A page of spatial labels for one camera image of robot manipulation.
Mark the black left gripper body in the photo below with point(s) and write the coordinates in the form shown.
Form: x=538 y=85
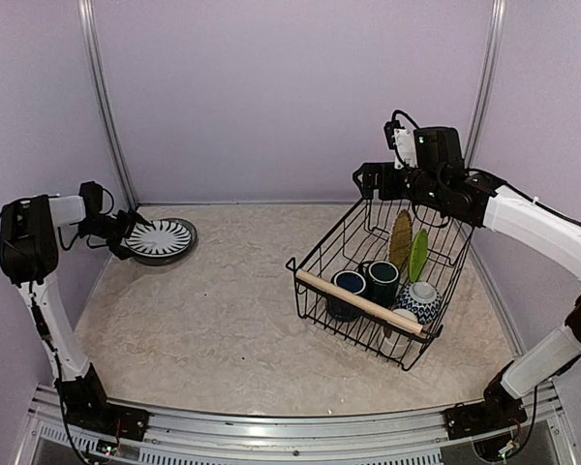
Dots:
x=109 y=228

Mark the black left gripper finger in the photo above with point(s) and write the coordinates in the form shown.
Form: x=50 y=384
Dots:
x=131 y=218
x=119 y=251

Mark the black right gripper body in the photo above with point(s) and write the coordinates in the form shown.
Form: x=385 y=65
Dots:
x=426 y=186

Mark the black white striped plate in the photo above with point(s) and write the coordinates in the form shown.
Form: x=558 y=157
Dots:
x=164 y=238

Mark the grey reindeer plate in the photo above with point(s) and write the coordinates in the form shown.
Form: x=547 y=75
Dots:
x=171 y=260

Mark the yellow woven pattern plate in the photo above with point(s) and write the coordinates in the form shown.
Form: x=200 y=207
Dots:
x=400 y=240

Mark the green leaf shaped plate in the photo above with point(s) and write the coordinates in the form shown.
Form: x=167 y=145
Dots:
x=418 y=255

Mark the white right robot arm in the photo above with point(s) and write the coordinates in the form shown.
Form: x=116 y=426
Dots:
x=546 y=256

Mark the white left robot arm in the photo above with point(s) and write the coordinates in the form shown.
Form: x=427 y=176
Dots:
x=29 y=257

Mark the dark green mug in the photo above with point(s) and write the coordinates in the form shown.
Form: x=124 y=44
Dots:
x=382 y=279

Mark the blue white patterned bowl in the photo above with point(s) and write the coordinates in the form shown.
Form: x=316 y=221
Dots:
x=422 y=299

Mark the dark blue mug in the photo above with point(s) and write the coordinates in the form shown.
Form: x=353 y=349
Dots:
x=352 y=282

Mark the white cup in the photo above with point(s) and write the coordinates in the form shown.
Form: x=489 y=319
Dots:
x=392 y=344

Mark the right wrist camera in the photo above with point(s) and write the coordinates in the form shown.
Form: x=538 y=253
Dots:
x=431 y=149

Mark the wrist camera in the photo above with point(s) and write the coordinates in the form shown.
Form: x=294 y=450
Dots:
x=92 y=194
x=431 y=149

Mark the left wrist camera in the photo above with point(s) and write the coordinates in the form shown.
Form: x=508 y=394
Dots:
x=92 y=194

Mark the black wire dish rack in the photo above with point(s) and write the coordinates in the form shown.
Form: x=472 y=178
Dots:
x=407 y=259

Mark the wooden rack handle near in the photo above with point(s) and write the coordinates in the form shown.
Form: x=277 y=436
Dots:
x=314 y=282

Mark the right aluminium corner post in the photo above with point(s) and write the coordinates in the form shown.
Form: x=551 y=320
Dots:
x=489 y=67

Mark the aluminium corner post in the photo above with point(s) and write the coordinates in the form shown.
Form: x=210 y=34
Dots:
x=489 y=67
x=95 y=63

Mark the left aluminium corner post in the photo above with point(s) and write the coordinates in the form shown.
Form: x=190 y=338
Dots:
x=95 y=63

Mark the aluminium front rail frame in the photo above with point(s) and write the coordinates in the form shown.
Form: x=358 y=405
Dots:
x=179 y=436

